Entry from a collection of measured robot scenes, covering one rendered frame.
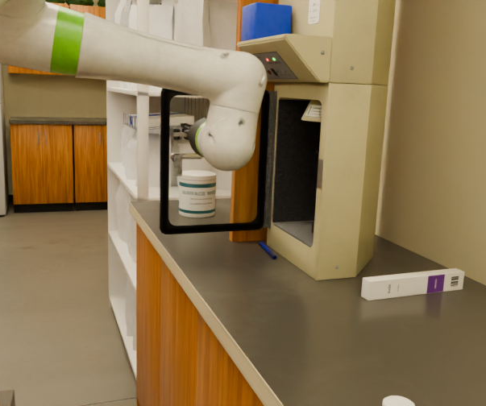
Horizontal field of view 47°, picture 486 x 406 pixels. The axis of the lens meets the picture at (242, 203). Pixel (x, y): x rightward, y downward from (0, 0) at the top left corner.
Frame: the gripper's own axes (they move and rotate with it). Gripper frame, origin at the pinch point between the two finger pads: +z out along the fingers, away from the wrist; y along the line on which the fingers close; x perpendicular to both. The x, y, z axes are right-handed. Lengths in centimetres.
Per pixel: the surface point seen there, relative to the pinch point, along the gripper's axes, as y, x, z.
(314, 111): -28.6, -6.2, -15.9
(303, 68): -20.7, -16.0, -24.6
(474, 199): -69, 15, -29
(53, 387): 34, 128, 108
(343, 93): -29.9, -10.8, -27.3
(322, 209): -26.6, 16.3, -27.2
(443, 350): -32, 34, -67
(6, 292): 60, 128, 241
